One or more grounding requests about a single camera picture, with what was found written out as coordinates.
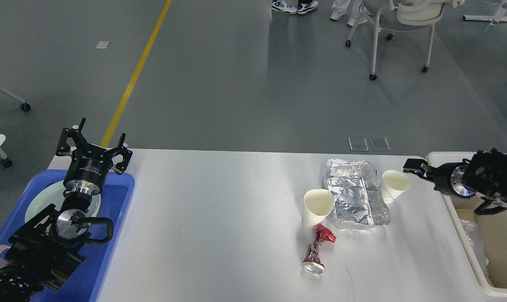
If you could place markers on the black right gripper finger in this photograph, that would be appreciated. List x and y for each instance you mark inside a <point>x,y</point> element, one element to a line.
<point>417,166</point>
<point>425,175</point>

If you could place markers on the white chair leg with caster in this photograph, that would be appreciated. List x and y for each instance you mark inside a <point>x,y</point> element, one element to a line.
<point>23,104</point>

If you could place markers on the white paper cup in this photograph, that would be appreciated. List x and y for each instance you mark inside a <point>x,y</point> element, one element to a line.
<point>393,184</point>

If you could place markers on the white shoe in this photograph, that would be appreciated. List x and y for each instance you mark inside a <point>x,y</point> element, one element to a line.
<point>356,20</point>
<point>337,14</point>

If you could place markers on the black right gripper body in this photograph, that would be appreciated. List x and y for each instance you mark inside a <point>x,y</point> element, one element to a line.
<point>448,180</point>

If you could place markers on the floor socket cover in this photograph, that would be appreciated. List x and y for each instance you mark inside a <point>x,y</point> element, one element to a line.
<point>380,143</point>
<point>358,143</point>

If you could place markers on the crushed red soda can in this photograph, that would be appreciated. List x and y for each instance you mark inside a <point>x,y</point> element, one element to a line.
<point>312,263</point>

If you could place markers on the light green plate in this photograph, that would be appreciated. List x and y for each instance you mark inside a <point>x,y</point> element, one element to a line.
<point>53,194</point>

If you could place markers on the black and white sneaker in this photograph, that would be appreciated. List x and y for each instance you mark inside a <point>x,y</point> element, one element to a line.
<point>304,6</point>

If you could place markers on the floor socket cover right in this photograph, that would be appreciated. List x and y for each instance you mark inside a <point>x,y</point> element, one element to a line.
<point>380,143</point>

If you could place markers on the beige plastic bin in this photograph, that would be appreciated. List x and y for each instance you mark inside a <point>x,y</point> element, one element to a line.
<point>495,244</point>

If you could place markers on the white frame base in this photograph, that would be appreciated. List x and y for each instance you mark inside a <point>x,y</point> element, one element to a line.
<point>498,16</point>

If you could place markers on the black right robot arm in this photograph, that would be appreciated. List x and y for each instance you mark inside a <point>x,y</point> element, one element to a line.
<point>485,175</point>

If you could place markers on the aluminium foil tray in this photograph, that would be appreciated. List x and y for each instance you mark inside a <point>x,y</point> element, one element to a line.
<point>355,187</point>
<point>475,236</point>

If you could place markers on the floor socket cover left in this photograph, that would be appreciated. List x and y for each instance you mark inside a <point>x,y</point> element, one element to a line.
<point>358,143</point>

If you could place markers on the white paper cup under arm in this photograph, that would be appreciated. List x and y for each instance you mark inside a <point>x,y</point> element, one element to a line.
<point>318,203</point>

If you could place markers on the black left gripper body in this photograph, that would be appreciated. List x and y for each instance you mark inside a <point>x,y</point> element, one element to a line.
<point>88,175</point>

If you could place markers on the white office chair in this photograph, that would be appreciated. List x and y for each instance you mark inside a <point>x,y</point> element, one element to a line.
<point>404,16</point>

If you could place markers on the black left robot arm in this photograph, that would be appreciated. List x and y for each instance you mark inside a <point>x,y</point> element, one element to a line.
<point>44,252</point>

